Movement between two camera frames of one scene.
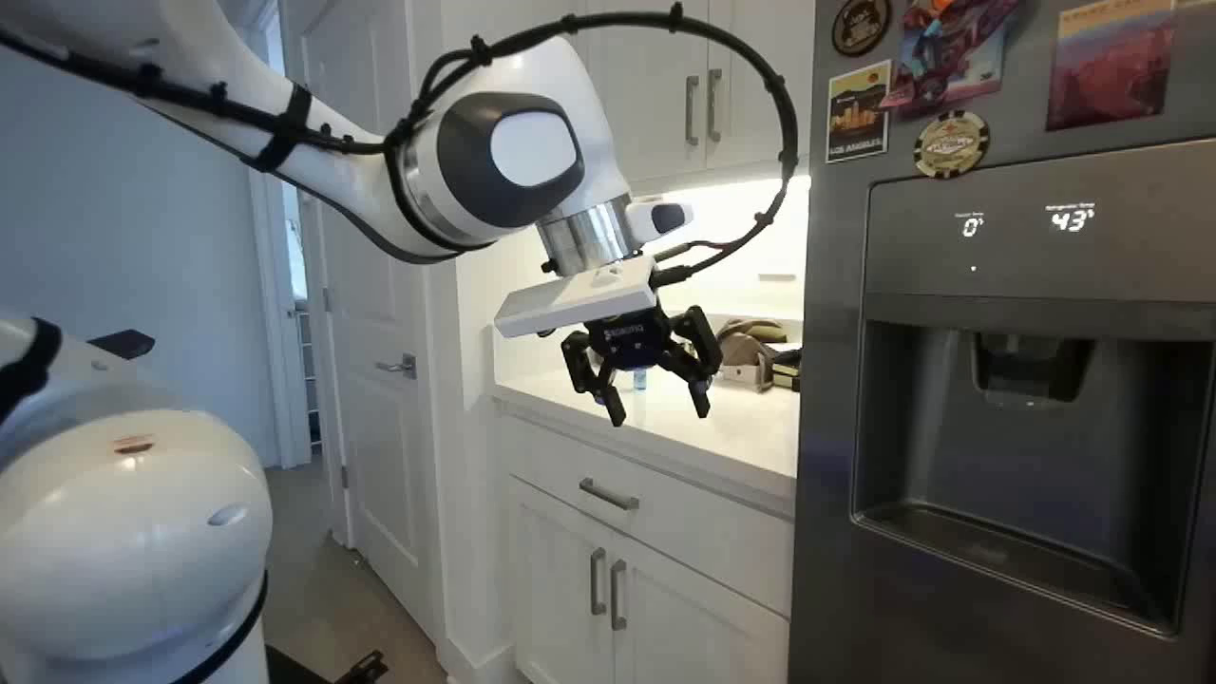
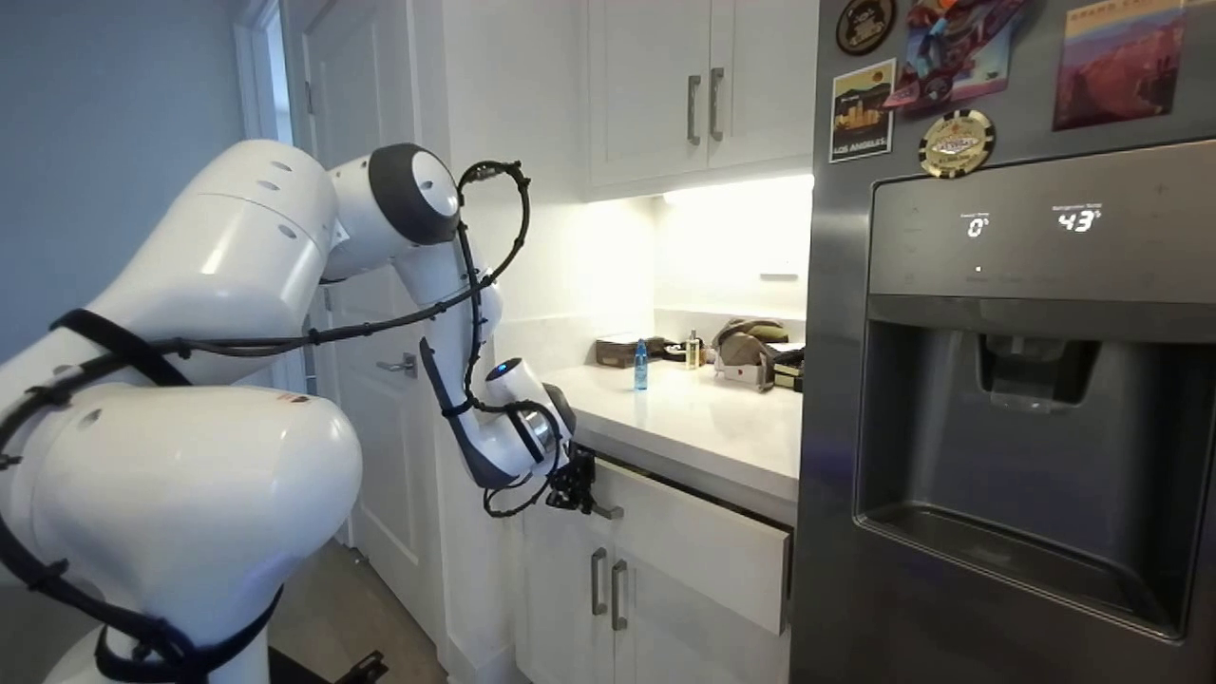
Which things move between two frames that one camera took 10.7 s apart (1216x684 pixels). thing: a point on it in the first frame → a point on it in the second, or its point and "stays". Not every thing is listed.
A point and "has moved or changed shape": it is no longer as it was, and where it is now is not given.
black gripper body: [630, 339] → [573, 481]
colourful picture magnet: [947, 49] stays
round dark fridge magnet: [858, 22] stays
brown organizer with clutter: [749, 358] stays
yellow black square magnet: [855, 111] stays
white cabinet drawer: [670, 514] has moved or changed shape
